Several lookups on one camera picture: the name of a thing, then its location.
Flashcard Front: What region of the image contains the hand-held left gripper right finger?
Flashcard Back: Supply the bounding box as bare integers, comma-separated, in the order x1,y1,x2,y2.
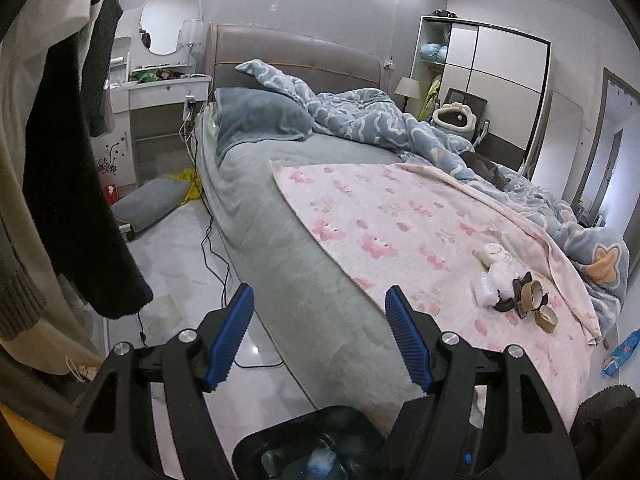
382,285,583,480

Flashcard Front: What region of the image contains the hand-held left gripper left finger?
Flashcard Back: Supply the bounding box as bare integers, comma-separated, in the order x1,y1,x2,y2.
55,282,256,480

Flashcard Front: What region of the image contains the clear plastic wrap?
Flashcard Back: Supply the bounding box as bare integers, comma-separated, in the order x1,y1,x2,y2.
472,272,501,308

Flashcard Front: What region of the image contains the black tissue packet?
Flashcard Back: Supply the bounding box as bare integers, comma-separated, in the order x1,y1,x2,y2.
492,271,536,315

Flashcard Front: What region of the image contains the black trash bin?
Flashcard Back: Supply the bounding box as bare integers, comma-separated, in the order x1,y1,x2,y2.
232,405,393,480

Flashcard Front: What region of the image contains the grey fleece bed sheet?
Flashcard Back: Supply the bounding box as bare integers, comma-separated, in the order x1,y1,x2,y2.
194,100,451,436

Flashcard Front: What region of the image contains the white crumpled tissue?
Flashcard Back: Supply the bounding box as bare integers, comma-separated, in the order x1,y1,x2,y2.
487,262,526,301

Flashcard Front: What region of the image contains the pink printed blanket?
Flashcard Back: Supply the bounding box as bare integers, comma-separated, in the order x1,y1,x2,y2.
269,157,603,406

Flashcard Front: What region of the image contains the cream crumpled tissue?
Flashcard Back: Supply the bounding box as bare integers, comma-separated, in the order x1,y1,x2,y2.
480,242,516,268

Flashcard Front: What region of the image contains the clear plastic bottle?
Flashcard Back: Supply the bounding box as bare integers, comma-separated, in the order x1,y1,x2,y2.
260,435,361,480

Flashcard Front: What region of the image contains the yellow cloth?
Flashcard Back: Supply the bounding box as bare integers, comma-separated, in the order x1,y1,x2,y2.
170,167,202,206

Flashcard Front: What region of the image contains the grey floor cushion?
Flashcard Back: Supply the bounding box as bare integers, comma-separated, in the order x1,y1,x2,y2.
111,176,193,235

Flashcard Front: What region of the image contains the dark cloth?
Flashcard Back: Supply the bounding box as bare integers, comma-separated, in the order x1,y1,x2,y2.
460,151,511,191

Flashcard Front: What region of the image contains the dark fleece garment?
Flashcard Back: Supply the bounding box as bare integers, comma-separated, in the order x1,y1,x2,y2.
570,385,640,480

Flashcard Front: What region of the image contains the blue packet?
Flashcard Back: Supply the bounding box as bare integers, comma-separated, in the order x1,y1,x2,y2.
602,330,640,378

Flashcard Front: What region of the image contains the black hanging garment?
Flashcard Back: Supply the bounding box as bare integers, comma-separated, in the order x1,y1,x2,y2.
22,35,155,318

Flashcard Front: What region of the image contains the grey knit sweater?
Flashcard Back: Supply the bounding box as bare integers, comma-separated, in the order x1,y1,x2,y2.
0,200,48,343

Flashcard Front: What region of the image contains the grey pillow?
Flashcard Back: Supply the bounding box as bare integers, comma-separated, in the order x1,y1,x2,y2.
214,87,315,163

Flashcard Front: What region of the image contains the cream plush pet bed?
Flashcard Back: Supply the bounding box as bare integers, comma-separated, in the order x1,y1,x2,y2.
431,102,476,136

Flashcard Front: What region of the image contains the blue patterned duvet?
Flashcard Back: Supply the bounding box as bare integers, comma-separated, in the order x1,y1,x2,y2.
235,59,631,341

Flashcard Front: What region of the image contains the yellow-green cloth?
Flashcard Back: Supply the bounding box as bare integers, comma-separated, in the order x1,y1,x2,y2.
419,74,443,122

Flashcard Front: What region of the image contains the black chair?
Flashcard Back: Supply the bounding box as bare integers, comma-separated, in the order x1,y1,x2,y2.
442,87,493,143

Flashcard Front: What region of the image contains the white dressing table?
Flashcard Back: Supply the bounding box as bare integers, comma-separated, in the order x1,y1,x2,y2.
102,35,213,191

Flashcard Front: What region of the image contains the bedside lamp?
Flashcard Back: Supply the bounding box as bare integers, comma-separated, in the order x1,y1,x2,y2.
394,77,421,111

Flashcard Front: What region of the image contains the white wardrobe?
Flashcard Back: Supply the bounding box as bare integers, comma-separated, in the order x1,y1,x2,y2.
410,14,553,171

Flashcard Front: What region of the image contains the room door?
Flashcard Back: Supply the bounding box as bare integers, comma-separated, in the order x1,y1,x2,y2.
570,67,640,221

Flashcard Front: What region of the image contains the blue plush toy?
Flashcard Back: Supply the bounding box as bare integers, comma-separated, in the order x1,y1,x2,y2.
420,42,448,66

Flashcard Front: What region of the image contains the grey upholstered bed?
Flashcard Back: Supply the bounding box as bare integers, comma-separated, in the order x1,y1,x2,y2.
192,22,631,436

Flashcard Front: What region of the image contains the dark green hanging garment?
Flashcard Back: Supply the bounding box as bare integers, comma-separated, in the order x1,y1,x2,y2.
82,0,126,138

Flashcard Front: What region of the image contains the beige hanging garment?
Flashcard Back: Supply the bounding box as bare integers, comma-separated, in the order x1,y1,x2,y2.
0,0,108,376

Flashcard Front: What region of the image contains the black cable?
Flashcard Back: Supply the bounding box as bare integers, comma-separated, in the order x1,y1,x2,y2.
135,110,286,368

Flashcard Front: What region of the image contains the round wall mirror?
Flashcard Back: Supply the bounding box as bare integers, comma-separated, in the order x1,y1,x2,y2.
131,0,203,68

